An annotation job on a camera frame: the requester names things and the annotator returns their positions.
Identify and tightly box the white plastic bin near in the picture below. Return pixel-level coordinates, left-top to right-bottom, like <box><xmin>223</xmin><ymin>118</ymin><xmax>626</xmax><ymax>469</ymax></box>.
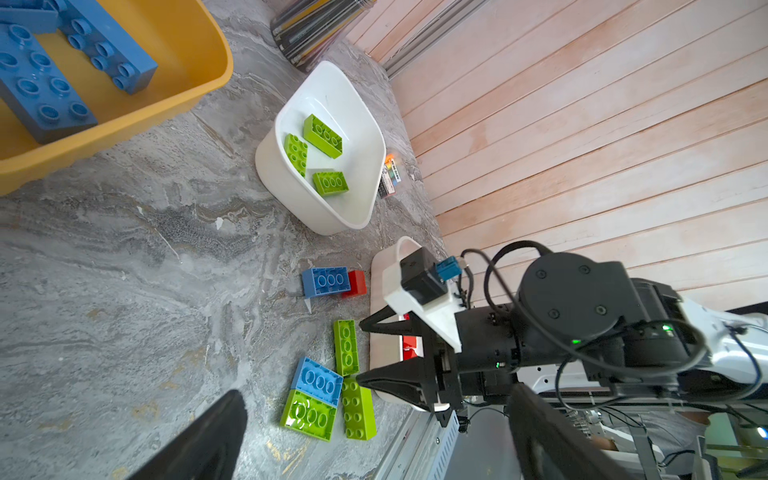
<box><xmin>368</xmin><ymin>236</ymin><xmax>433</xmax><ymax>414</ymax></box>

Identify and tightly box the red lego brick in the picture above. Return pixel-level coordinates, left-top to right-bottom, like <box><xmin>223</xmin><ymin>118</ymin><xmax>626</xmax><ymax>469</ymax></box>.
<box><xmin>401</xmin><ymin>335</ymin><xmax>424</xmax><ymax>360</ymax></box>

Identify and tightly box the white plastic bin far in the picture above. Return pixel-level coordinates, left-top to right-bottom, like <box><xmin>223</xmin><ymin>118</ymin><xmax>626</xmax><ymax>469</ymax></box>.
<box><xmin>254</xmin><ymin>61</ymin><xmax>386</xmax><ymax>236</ymax></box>

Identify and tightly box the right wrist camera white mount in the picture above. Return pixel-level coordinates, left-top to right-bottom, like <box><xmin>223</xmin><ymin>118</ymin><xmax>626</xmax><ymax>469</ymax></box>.
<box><xmin>382</xmin><ymin>247</ymin><xmax>464</xmax><ymax>353</ymax></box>

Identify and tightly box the white plastic bin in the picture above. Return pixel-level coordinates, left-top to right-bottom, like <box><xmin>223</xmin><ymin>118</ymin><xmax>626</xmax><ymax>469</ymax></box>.
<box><xmin>254</xmin><ymin>61</ymin><xmax>386</xmax><ymax>236</ymax></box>
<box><xmin>368</xmin><ymin>236</ymin><xmax>433</xmax><ymax>414</ymax></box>

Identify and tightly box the green lego brick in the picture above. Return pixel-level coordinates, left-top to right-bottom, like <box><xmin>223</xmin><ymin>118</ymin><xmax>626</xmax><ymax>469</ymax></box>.
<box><xmin>280</xmin><ymin>389</ymin><xmax>337</xmax><ymax>442</ymax></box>
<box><xmin>283</xmin><ymin>134</ymin><xmax>308</xmax><ymax>178</ymax></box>
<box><xmin>333</xmin><ymin>320</ymin><xmax>360</xmax><ymax>377</ymax></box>
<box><xmin>312</xmin><ymin>171</ymin><xmax>349</xmax><ymax>197</ymax></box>
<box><xmin>303</xmin><ymin>114</ymin><xmax>343</xmax><ymax>159</ymax></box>
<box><xmin>341</xmin><ymin>377</ymin><xmax>377</xmax><ymax>441</ymax></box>

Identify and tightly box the blue lego brick pair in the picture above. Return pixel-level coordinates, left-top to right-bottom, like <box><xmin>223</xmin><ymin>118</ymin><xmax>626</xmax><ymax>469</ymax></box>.
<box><xmin>1</xmin><ymin>1</ymin><xmax>158</xmax><ymax>95</ymax></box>

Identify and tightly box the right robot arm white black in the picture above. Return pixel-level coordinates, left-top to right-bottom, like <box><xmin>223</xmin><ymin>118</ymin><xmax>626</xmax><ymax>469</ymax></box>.
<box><xmin>357</xmin><ymin>240</ymin><xmax>767</xmax><ymax>414</ymax></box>

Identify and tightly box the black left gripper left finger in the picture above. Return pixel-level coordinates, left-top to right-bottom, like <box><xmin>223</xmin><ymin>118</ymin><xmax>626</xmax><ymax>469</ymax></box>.
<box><xmin>130</xmin><ymin>389</ymin><xmax>248</xmax><ymax>479</ymax></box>

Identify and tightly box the yellow plastic bin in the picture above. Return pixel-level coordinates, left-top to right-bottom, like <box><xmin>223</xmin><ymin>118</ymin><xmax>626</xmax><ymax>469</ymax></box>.
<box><xmin>1</xmin><ymin>1</ymin><xmax>233</xmax><ymax>194</ymax></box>

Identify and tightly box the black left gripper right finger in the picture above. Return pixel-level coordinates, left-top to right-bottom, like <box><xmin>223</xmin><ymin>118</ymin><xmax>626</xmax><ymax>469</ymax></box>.
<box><xmin>507</xmin><ymin>384</ymin><xmax>631</xmax><ymax>480</ymax></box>

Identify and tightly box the small red lego right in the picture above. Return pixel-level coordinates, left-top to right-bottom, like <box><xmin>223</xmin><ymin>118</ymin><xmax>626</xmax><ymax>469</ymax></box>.
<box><xmin>342</xmin><ymin>270</ymin><xmax>368</xmax><ymax>298</ymax></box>

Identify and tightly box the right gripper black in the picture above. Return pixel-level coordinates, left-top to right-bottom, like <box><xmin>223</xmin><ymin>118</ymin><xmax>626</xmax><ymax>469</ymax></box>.
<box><xmin>356</xmin><ymin>305</ymin><xmax>521</xmax><ymax>412</ymax></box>

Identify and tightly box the green lego brick bottom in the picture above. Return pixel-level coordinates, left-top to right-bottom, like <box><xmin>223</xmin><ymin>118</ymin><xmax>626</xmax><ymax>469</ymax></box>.
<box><xmin>341</xmin><ymin>377</ymin><xmax>377</xmax><ymax>441</ymax></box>

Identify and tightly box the highlighter pen pack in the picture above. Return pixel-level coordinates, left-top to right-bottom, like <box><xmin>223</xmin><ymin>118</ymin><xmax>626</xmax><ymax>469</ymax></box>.
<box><xmin>378</xmin><ymin>154</ymin><xmax>402</xmax><ymax>199</ymax></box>

